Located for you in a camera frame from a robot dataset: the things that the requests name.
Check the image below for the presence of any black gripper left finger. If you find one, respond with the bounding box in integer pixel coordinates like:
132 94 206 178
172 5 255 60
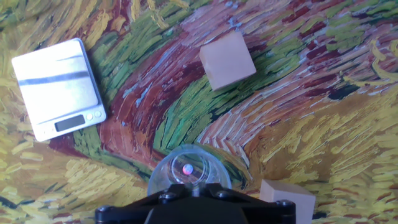
95 184 197 224

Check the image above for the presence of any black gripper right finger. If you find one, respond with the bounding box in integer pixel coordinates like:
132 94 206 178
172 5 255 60
196 183 296 224

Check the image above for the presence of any clear wine glass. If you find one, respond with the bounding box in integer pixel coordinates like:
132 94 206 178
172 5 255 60
146 142 233 197

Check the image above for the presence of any light wooden cube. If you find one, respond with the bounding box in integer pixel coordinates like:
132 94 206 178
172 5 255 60
259 179 317 224
198 30 257 92

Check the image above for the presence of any Van Gogh print tablecloth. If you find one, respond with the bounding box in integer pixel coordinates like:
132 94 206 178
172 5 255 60
0 0 398 224

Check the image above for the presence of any silver digital kitchen scale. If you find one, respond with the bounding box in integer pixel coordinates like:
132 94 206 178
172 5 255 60
11 37 108 143

